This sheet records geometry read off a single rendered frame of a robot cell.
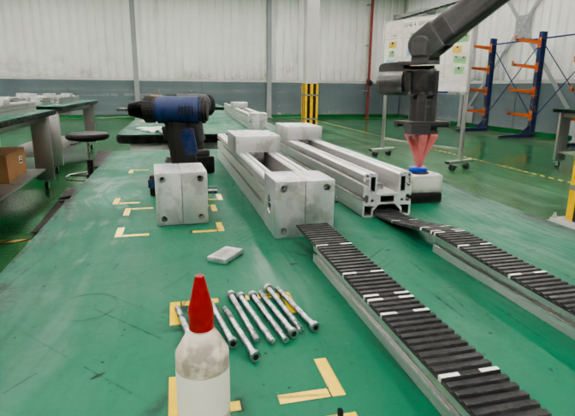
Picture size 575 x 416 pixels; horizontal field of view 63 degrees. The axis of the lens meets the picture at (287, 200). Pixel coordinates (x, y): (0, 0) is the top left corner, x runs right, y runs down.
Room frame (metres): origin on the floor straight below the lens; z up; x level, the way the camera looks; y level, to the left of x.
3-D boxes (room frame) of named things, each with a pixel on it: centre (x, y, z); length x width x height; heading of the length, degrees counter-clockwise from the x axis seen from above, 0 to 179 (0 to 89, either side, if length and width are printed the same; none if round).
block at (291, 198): (0.78, -0.03, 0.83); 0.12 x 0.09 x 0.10; 104
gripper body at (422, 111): (1.02, -0.29, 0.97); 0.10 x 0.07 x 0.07; 104
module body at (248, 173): (1.21, 0.09, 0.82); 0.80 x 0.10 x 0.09; 14
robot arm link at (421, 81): (1.02, -0.28, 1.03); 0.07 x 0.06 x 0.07; 56
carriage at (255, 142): (1.21, 0.09, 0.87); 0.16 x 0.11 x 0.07; 14
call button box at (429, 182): (1.02, -0.28, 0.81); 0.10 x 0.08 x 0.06; 104
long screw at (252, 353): (0.42, 0.05, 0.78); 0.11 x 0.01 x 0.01; 23
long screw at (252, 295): (0.46, 0.02, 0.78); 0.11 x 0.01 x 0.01; 23
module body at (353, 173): (1.26, -0.09, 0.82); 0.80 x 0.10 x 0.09; 14
